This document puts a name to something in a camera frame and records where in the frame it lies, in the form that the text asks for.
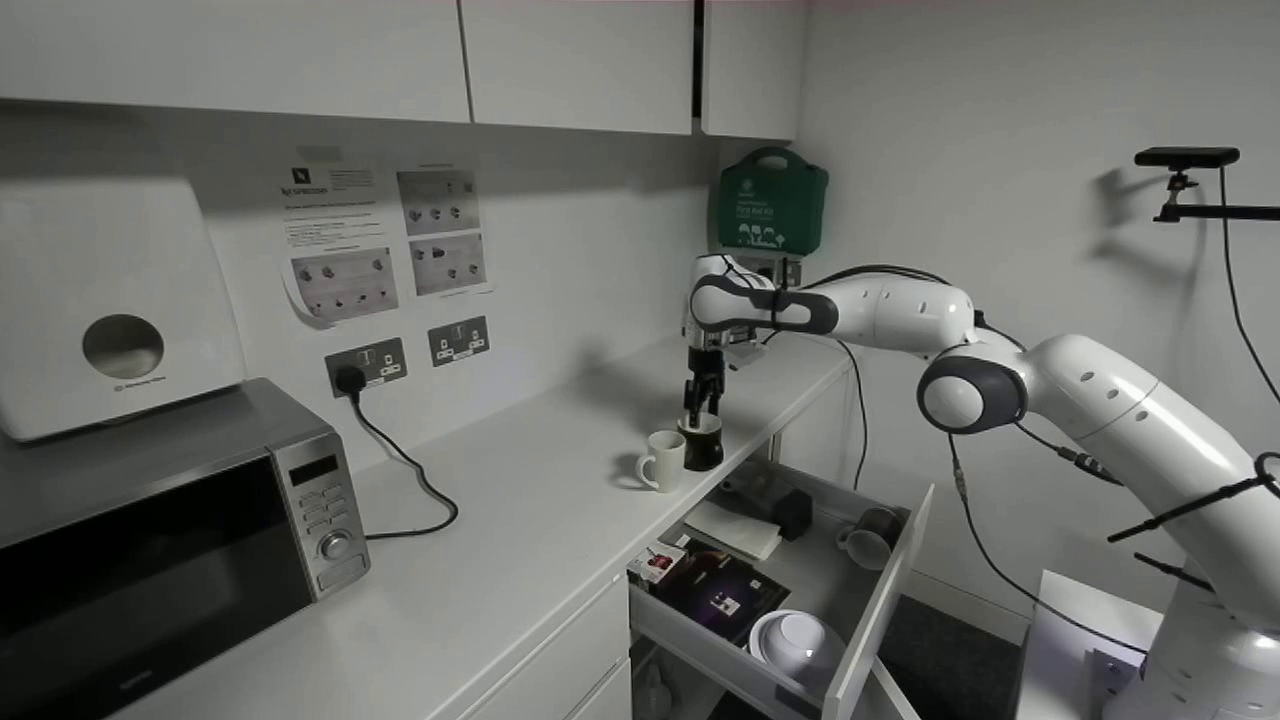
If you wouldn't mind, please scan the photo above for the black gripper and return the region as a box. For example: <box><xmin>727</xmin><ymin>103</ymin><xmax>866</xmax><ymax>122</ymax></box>
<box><xmin>680</xmin><ymin>339</ymin><xmax>732</xmax><ymax>434</ymax></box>

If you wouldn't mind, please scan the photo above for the black mug white interior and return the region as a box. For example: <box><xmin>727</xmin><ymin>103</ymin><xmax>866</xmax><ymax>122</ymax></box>
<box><xmin>675</xmin><ymin>413</ymin><xmax>727</xmax><ymax>478</ymax></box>

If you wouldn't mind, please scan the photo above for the white ceramic mug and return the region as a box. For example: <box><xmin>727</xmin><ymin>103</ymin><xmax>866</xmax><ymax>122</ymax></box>
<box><xmin>632</xmin><ymin>427</ymin><xmax>692</xmax><ymax>495</ymax></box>

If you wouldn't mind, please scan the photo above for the grey kitchen drawer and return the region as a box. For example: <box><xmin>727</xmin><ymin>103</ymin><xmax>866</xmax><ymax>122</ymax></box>
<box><xmin>623</xmin><ymin>455</ymin><xmax>941</xmax><ymax>720</ymax></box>

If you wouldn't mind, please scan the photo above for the white robot base table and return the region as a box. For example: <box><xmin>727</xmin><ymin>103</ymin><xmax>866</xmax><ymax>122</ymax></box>
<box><xmin>1012</xmin><ymin>568</ymin><xmax>1167</xmax><ymax>720</ymax></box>

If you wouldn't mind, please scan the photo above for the white base cabinet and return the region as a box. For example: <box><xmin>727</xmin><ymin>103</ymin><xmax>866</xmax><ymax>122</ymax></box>
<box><xmin>435</xmin><ymin>574</ymin><xmax>638</xmax><ymax>720</ymax></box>

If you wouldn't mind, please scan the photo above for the white paper napkin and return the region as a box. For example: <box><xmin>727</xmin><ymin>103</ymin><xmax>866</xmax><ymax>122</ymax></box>
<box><xmin>683</xmin><ymin>495</ymin><xmax>792</xmax><ymax>564</ymax></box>

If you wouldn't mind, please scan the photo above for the small white printed box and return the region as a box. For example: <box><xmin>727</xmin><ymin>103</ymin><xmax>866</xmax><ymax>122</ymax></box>
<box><xmin>628</xmin><ymin>535</ymin><xmax>692</xmax><ymax>594</ymax></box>

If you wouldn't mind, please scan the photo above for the black box with purple print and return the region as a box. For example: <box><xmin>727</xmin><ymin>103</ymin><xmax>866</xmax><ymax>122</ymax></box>
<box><xmin>652</xmin><ymin>530</ymin><xmax>792</xmax><ymax>653</ymax></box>

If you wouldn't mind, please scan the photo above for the green first aid box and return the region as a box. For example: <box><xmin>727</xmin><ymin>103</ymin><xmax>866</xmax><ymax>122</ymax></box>
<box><xmin>703</xmin><ymin>143</ymin><xmax>831</xmax><ymax>260</ymax></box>

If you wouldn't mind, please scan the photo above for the white ceramic bowl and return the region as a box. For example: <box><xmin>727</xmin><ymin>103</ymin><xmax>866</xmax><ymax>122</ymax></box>
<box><xmin>748</xmin><ymin>609</ymin><xmax>831</xmax><ymax>679</ymax></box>

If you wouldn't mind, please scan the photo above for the small printed picture sheet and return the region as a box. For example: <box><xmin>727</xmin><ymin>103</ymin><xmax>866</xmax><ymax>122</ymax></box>
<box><xmin>409</xmin><ymin>234</ymin><xmax>492</xmax><ymax>302</ymax></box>
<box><xmin>392</xmin><ymin>163</ymin><xmax>485</xmax><ymax>240</ymax></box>

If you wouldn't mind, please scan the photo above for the large white instruction sheet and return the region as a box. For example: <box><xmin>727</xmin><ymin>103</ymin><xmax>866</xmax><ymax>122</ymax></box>
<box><xmin>276</xmin><ymin>161</ymin><xmax>403</xmax><ymax>334</ymax></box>

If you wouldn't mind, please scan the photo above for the silver microwave oven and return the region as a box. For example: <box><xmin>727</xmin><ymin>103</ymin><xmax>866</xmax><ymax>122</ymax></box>
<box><xmin>0</xmin><ymin>378</ymin><xmax>377</xmax><ymax>720</ymax></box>

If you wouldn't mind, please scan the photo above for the white paper towel dispenser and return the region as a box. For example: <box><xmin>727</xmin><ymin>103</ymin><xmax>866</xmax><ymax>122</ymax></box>
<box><xmin>0</xmin><ymin>178</ymin><xmax>247</xmax><ymax>449</ymax></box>

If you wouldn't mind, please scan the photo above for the black kettle power cable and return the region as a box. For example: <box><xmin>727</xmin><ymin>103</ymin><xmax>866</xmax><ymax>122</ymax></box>
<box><xmin>831</xmin><ymin>336</ymin><xmax>876</xmax><ymax>495</ymax></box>

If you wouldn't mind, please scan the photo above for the empty double wall socket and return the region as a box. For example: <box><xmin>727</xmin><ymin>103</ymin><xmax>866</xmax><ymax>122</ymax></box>
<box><xmin>422</xmin><ymin>311</ymin><xmax>492</xmax><ymax>372</ymax></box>

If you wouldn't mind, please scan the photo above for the black microwave power cable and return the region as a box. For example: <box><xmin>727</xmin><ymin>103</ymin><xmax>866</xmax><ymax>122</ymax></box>
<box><xmin>331</xmin><ymin>363</ymin><xmax>463</xmax><ymax>546</ymax></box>

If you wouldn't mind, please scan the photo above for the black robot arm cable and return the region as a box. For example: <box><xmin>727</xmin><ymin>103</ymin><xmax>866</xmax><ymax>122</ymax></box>
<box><xmin>757</xmin><ymin>255</ymin><xmax>1280</xmax><ymax>659</ymax></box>

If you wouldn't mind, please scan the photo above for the wall socket with plug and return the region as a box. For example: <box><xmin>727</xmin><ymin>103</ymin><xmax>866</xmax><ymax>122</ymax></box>
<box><xmin>324</xmin><ymin>336</ymin><xmax>410</xmax><ymax>399</ymax></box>

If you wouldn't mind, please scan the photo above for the white wall cabinet door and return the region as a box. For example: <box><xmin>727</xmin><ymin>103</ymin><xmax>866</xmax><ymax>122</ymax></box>
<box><xmin>695</xmin><ymin>0</ymin><xmax>807</xmax><ymax>143</ymax></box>
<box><xmin>0</xmin><ymin>0</ymin><xmax>472</xmax><ymax>130</ymax></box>
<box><xmin>455</xmin><ymin>0</ymin><xmax>695</xmax><ymax>142</ymax></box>

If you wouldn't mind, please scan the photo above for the black bar camera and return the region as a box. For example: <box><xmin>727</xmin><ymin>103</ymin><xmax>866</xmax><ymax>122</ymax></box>
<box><xmin>1130</xmin><ymin>143</ymin><xmax>1243</xmax><ymax>171</ymax></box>

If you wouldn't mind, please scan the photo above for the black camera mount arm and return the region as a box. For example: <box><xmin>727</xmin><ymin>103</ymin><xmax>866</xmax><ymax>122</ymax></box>
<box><xmin>1151</xmin><ymin>168</ymin><xmax>1280</xmax><ymax>229</ymax></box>

